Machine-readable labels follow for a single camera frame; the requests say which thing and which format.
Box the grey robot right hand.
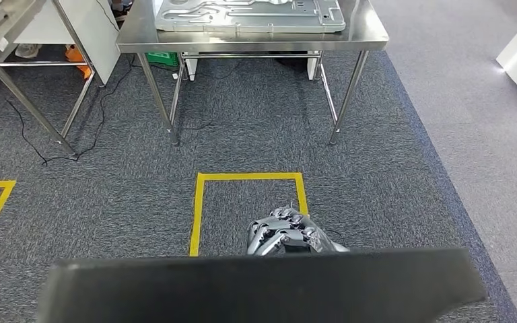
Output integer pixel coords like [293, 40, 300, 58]
[246, 205, 351, 257]

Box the black plastic plate frame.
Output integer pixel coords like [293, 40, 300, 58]
[35, 247, 489, 323]

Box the stainless steel workbench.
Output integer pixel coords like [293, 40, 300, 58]
[115, 0, 390, 147]

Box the yellow floor tape square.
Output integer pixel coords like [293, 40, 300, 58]
[188, 172, 309, 258]

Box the white stand leg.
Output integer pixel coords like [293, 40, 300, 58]
[305, 53, 322, 81]
[182, 52, 199, 82]

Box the green crate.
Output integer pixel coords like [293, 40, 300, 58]
[145, 52, 180, 68]

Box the stamped grey metal panel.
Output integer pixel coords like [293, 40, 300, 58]
[155, 0, 347, 34]

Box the orange object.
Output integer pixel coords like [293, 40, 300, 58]
[65, 44, 94, 80]

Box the white board panel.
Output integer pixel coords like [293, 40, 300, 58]
[13, 0, 121, 85]

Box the black floor cable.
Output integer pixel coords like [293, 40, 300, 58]
[4, 53, 135, 167]

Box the steel frame side table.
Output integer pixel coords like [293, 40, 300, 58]
[0, 0, 121, 157]

